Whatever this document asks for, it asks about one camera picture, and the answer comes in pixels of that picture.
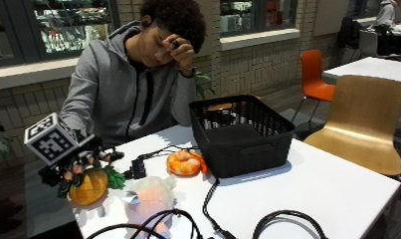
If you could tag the dark framed window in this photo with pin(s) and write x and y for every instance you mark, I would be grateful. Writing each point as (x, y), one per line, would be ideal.
(46, 26)
(257, 15)

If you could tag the pink plush toy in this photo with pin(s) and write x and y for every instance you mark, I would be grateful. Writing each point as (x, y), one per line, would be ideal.
(149, 200)

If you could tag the white table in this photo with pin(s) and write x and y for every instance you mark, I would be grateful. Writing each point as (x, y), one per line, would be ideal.
(374, 69)

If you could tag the orange item inside basket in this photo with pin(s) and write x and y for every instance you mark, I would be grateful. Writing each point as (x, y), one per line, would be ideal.
(220, 107)

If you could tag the black plastic basket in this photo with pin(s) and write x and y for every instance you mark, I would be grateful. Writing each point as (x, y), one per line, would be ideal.
(244, 139)

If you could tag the white marker cube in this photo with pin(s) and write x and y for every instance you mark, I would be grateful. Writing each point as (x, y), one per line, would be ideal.
(50, 140)

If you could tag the orange toy pineapple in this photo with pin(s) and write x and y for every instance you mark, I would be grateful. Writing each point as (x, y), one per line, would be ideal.
(91, 186)

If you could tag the black backpack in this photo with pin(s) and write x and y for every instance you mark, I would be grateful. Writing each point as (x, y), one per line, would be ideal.
(350, 33)

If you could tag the person in grey hoodie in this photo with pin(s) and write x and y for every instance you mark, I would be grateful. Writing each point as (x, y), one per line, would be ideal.
(116, 99)

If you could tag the black usb hub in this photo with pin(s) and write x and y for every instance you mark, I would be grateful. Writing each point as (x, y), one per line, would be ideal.
(139, 169)

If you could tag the dark wristwatch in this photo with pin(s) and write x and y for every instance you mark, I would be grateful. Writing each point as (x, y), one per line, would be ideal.
(188, 72)

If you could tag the light wooden chair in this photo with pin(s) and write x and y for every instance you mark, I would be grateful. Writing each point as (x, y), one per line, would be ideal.
(363, 122)

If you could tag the orange plastic chair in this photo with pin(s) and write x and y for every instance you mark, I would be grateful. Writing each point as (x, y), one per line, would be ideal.
(314, 79)

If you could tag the orange white plush shrimp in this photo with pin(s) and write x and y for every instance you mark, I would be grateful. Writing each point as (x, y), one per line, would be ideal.
(185, 162)

